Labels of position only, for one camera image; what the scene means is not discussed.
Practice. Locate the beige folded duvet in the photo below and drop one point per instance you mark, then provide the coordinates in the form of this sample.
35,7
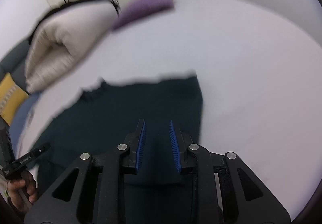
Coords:
63,39

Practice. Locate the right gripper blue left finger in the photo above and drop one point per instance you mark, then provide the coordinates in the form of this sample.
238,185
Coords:
136,144

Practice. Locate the purple cushion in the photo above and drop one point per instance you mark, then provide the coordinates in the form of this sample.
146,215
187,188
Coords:
139,9

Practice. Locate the person's left hand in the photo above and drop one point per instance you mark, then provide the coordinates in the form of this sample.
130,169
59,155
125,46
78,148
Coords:
15,189

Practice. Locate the blue pillow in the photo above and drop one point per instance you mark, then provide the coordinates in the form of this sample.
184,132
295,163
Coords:
20,118

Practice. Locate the dark grey headboard sofa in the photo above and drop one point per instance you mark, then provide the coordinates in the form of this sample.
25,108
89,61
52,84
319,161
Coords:
14,63

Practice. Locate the yellow patterned cushion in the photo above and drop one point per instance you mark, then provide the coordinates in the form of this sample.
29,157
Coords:
12,96

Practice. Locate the black garment behind duvet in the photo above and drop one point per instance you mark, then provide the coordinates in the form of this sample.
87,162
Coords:
65,6

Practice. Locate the dark green sweater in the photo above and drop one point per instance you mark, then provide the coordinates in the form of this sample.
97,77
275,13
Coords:
100,121

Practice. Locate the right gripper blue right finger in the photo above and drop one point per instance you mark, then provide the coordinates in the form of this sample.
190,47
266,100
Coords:
180,142

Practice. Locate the white bed sheet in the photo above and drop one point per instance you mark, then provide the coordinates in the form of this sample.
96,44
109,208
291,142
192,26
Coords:
260,77

